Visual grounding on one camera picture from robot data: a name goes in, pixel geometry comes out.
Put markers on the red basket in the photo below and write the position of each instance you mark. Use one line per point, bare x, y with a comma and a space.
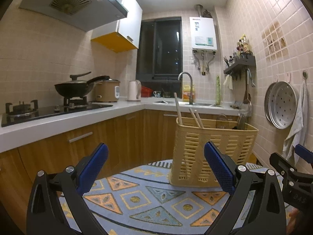
146, 92

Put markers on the patterned blue table mat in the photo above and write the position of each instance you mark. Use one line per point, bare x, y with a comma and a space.
142, 201

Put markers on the dark window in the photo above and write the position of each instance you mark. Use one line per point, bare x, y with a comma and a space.
160, 55

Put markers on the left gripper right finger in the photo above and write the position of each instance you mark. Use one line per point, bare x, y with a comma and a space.
255, 204

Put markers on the white water heater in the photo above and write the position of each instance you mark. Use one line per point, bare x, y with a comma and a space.
203, 35

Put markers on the range hood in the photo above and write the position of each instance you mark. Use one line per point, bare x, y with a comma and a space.
83, 14

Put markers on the white mug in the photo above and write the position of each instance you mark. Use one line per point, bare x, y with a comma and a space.
157, 94

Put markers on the dark grey serving spoon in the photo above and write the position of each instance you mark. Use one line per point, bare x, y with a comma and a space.
241, 122

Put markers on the black wall shelf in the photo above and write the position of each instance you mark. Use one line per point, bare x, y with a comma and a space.
242, 63

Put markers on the clear spoon steel handle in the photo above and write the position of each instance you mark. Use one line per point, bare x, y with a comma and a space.
222, 122

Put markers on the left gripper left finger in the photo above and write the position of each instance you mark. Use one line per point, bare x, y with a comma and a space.
45, 214

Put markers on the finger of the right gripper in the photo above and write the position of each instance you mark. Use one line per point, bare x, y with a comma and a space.
304, 153
288, 171

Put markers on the green patterned bottle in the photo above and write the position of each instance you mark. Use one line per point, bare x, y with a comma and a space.
217, 91

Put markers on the black gas stove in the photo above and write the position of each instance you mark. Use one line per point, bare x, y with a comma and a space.
24, 112

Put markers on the hanging ladle utensils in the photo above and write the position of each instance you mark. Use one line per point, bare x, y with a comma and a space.
249, 82

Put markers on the black wok pan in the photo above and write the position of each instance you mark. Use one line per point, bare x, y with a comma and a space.
78, 88

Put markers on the wooden chopstick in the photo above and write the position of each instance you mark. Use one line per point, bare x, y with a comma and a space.
194, 117
199, 119

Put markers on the wall hook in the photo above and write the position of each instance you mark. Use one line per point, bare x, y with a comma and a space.
304, 74

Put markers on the steel steamer tray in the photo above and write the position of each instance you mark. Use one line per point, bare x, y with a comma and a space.
280, 104

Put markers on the yellow detergent bottle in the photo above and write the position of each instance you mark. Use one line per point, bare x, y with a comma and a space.
186, 93

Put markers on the grey hanging towel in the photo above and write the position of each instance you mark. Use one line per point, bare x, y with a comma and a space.
298, 132

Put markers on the white electric kettle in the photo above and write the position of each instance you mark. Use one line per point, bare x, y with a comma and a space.
134, 91

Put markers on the person's right hand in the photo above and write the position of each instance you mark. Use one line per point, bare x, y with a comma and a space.
300, 223

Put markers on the white wall cabinet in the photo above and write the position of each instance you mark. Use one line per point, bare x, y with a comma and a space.
121, 35

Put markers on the beige plastic utensil basket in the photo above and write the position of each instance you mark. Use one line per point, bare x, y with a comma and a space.
203, 157

